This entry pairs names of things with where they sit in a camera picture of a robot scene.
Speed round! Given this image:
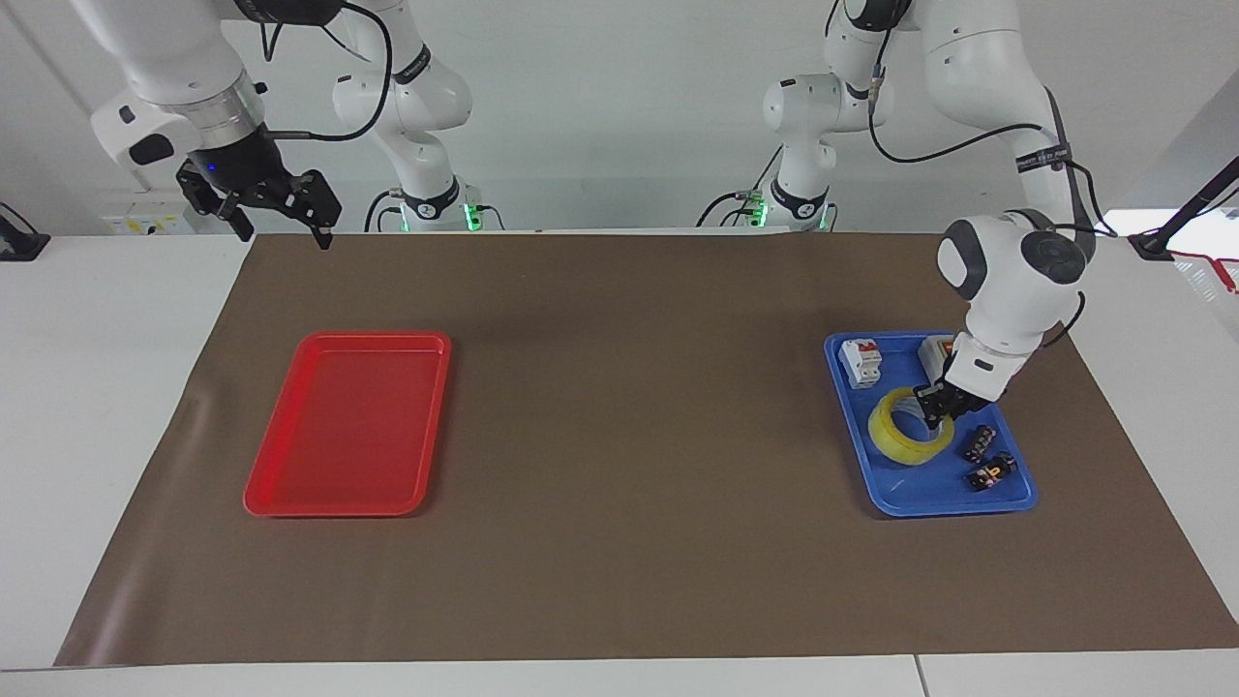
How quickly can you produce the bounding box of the white switch with orange button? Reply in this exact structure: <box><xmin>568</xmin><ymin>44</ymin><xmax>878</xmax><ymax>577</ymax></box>
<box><xmin>918</xmin><ymin>334</ymin><xmax>960</xmax><ymax>384</ymax></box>

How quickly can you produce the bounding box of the black cable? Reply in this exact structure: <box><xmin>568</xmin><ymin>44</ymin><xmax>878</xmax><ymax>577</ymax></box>
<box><xmin>364</xmin><ymin>188</ymin><xmax>409</xmax><ymax>234</ymax></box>
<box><xmin>865</xmin><ymin>58</ymin><xmax>1120</xmax><ymax>239</ymax></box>
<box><xmin>259</xmin><ymin>0</ymin><xmax>396</xmax><ymax>144</ymax></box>
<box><xmin>696</xmin><ymin>190</ymin><xmax>773</xmax><ymax>230</ymax></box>

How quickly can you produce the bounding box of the yellow tape roll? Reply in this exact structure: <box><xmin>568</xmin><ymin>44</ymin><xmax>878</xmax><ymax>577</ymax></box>
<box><xmin>867</xmin><ymin>386</ymin><xmax>956</xmax><ymax>468</ymax></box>

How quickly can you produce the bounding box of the black stand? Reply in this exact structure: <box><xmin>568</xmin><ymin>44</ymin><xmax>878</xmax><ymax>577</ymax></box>
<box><xmin>1127</xmin><ymin>153</ymin><xmax>1239</xmax><ymax>262</ymax></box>
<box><xmin>0</xmin><ymin>201</ymin><xmax>52</xmax><ymax>263</ymax></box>

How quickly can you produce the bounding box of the blue plastic tray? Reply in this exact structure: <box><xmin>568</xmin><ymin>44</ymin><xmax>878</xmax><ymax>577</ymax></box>
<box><xmin>824</xmin><ymin>331</ymin><xmax>1040</xmax><ymax>519</ymax></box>

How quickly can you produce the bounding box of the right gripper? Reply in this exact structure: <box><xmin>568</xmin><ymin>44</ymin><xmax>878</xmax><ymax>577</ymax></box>
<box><xmin>176</xmin><ymin>126</ymin><xmax>343</xmax><ymax>252</ymax></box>

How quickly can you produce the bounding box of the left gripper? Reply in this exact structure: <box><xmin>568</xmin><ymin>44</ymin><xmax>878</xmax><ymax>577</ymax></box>
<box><xmin>914</xmin><ymin>380</ymin><xmax>990</xmax><ymax>433</ymax></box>

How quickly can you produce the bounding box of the white circuit breaker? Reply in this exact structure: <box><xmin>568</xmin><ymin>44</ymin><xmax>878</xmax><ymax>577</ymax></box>
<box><xmin>838</xmin><ymin>338</ymin><xmax>884</xmax><ymax>390</ymax></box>

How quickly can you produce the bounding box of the red plastic tray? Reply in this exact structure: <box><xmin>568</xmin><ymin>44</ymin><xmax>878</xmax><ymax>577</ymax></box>
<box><xmin>243</xmin><ymin>330</ymin><xmax>454</xmax><ymax>519</ymax></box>

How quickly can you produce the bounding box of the white power socket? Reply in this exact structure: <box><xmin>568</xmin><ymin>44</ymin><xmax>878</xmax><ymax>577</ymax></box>
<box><xmin>101</xmin><ymin>212</ymin><xmax>187</xmax><ymax>236</ymax></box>

